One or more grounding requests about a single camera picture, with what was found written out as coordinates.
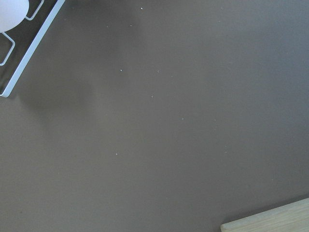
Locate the white plastic cup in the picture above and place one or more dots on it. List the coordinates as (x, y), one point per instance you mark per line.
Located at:
(12, 13)

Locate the white wire cup rack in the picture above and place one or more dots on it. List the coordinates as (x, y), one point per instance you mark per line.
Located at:
(19, 44)

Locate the bamboo cutting board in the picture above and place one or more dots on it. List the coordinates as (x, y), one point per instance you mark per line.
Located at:
(293, 217)

